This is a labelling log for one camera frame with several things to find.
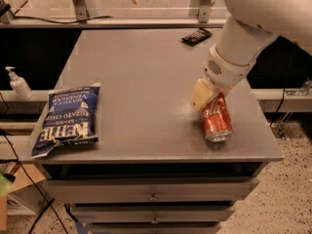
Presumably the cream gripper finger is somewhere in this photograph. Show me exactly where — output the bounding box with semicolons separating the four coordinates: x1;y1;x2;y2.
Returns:
191;77;219;111

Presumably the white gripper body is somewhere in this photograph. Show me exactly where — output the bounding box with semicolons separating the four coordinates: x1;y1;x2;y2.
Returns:
204;43;257;89

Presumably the red coke can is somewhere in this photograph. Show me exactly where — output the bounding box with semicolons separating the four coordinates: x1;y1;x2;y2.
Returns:
202;93;233;142

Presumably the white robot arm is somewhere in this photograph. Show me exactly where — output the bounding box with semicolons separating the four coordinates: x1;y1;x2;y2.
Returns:
191;0;312;111

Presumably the dark snack wrapper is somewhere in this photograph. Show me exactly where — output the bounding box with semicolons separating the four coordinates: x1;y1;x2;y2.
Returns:
181;28;213;46

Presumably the grey drawer cabinet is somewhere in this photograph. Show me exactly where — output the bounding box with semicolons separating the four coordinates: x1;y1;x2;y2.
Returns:
30;28;285;234

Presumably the blue potato chip bag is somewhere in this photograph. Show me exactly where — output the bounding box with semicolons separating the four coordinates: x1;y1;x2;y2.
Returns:
32;83;100;158

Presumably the top grey drawer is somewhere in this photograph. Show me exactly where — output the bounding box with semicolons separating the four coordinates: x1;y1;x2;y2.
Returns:
44;177;259;204

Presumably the grey drawer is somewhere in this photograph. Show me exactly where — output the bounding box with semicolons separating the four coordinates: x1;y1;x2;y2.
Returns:
71;204;234;223
44;177;259;204
90;223;220;234

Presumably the middle grey drawer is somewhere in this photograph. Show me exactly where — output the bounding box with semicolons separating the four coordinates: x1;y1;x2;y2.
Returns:
71;204;234;223

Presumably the bottom grey drawer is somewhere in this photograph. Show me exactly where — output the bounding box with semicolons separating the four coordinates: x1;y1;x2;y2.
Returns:
90;223;220;234

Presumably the white pump dispenser bottle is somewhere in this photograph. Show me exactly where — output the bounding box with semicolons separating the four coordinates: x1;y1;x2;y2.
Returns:
5;66;32;100

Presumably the cardboard box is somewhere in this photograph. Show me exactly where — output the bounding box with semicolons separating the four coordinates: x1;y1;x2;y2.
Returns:
0;165;45;234

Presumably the green object at edge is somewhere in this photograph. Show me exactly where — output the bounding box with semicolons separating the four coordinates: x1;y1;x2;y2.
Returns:
0;173;16;195

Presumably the right metal bracket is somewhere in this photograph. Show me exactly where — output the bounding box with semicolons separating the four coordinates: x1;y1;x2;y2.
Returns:
198;0;212;23

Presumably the metal bracket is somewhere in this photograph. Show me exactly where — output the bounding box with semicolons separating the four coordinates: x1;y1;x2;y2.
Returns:
198;0;212;23
72;0;89;20

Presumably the left metal bracket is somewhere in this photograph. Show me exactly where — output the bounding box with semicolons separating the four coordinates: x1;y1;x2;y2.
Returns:
72;0;89;20

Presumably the black cable lower left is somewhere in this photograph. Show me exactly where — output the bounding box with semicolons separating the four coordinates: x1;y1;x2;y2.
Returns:
0;91;70;234

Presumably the black cable on shelf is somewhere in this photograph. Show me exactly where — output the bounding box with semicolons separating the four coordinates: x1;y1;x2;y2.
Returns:
14;15;113;25

